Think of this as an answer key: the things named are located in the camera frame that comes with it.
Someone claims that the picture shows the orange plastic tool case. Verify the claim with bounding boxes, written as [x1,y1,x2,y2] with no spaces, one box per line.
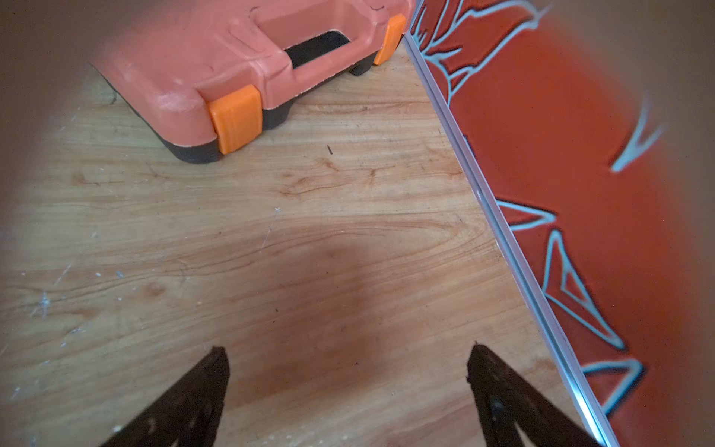
[93,0,415,164]

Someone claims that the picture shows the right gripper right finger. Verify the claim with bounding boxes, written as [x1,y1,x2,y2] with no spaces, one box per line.
[467,344,599,446]

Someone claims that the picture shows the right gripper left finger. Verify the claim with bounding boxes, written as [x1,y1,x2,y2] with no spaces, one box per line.
[104,346,230,447]

